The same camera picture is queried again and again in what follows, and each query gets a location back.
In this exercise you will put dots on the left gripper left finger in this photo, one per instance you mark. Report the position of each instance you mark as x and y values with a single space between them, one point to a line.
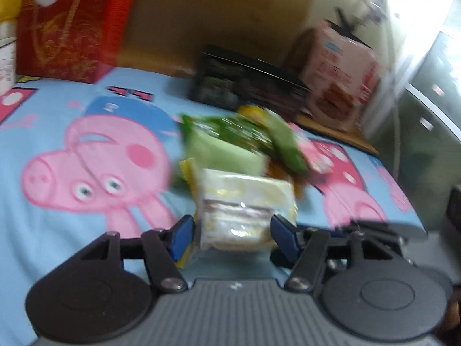
109 287

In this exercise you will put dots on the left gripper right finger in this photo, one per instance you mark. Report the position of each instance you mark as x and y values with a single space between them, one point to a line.
361 279

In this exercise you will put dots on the white yellow sandwich cake packet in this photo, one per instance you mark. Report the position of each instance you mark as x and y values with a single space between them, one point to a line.
233 210

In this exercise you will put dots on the green snack packet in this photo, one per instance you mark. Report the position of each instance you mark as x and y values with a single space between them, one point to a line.
253 141

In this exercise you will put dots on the grey metal cabinet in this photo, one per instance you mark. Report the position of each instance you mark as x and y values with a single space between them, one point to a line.
417 134

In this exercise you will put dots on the pink snack bag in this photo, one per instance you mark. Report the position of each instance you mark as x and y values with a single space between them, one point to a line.
340 73

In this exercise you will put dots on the black cardboard box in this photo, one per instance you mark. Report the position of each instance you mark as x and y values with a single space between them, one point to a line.
230 80

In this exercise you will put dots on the red gift bag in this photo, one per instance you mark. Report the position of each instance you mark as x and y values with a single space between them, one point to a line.
75 40

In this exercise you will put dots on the wooden board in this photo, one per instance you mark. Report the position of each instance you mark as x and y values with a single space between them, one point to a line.
167 36

